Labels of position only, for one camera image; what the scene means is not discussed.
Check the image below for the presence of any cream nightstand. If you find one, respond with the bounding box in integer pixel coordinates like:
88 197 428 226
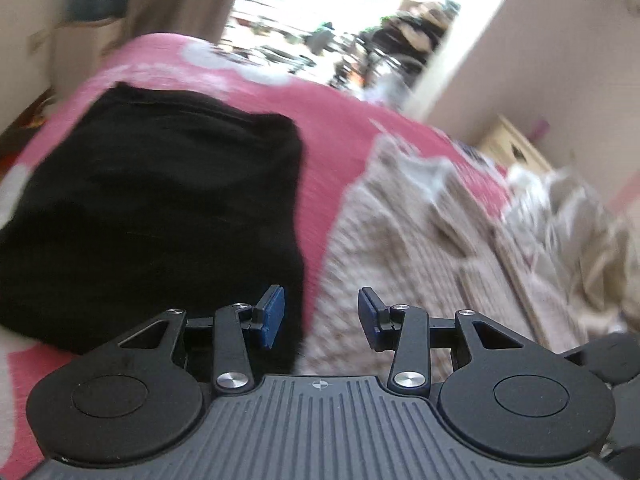
477 114 553 173

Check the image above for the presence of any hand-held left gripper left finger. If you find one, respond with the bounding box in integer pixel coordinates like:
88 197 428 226
117 284 287 393

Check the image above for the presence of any brown curtain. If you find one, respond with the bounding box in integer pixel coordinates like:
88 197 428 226
125 0 251 43

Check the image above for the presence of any black garment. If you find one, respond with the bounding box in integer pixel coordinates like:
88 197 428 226
0 81 307 376

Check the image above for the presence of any pile of cream clothes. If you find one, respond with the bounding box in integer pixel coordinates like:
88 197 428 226
502 165 640 336

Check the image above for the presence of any wheelchair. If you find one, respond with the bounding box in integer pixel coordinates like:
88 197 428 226
350 0 461 86

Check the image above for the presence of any beige houndstooth knit sweater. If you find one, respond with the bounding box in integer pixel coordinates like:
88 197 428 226
297 137 591 376

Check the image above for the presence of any pink printed blanket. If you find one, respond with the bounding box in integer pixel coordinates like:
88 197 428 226
0 32 511 476

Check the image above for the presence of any white low cabinet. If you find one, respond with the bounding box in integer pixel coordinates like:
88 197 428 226
50 17 126 91

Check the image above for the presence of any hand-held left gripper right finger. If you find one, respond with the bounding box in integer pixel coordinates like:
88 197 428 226
357 286 526 395

